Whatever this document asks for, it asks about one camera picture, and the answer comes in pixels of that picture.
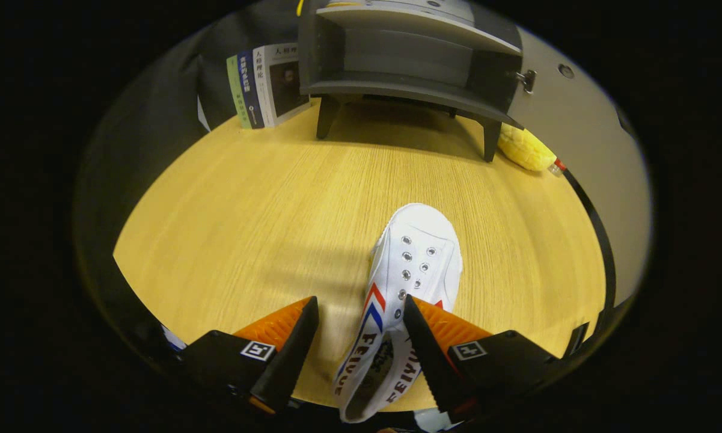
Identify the yellow sponge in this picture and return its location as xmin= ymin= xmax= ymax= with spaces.
xmin=498 ymin=123 xmax=557 ymax=173

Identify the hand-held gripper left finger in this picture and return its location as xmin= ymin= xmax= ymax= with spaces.
xmin=177 ymin=296 xmax=320 ymax=416

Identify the white book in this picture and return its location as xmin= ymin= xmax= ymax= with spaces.
xmin=252 ymin=42 xmax=311 ymax=128

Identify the blue book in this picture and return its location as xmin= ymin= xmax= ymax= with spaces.
xmin=237 ymin=49 xmax=265 ymax=129

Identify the white canvas shoe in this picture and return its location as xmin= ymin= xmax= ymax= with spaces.
xmin=332 ymin=203 xmax=463 ymax=423

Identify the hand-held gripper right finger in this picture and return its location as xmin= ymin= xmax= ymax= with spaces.
xmin=403 ymin=295 xmax=560 ymax=425

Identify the dark grey shoe cabinet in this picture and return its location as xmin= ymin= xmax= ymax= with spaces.
xmin=298 ymin=0 xmax=525 ymax=163

